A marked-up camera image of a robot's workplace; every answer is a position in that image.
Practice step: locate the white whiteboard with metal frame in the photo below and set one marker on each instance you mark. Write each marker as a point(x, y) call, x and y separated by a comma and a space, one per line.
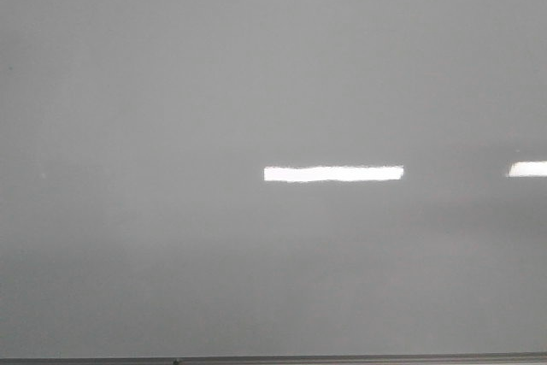
point(272, 177)

